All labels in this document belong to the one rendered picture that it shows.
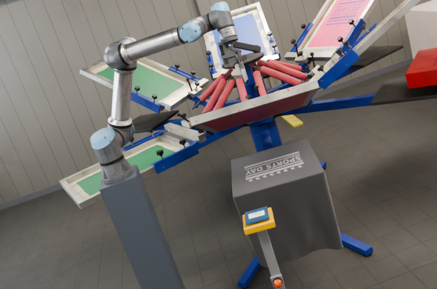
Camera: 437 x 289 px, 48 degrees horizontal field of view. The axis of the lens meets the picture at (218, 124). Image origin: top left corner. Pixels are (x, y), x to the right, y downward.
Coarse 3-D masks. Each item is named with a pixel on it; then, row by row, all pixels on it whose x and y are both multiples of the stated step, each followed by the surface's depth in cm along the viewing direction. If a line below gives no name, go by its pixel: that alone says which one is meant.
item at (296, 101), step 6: (294, 96) 219; (300, 96) 227; (306, 96) 235; (276, 102) 222; (282, 102) 230; (288, 102) 238; (294, 102) 247; (300, 102) 258; (258, 108) 225; (264, 108) 233; (270, 108) 241; (276, 108) 251; (282, 108) 261; (288, 108) 272; (294, 108) 284; (258, 114) 255; (264, 114) 265; (270, 114) 276
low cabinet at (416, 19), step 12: (432, 0) 549; (408, 12) 540; (420, 12) 517; (432, 12) 496; (408, 24) 548; (420, 24) 525; (432, 24) 503; (420, 36) 534; (432, 36) 511; (420, 48) 542
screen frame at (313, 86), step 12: (300, 84) 213; (312, 84) 213; (264, 96) 215; (276, 96) 214; (288, 96) 213; (312, 96) 244; (228, 108) 216; (240, 108) 216; (252, 108) 218; (192, 120) 218; (204, 120) 217; (216, 132) 295
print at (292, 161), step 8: (296, 152) 259; (272, 160) 258; (280, 160) 255; (288, 160) 252; (296, 160) 249; (248, 168) 259; (256, 168) 255; (264, 168) 252; (272, 168) 249; (280, 168) 246; (288, 168) 243; (296, 168) 241; (248, 176) 249; (256, 176) 246; (264, 176) 243
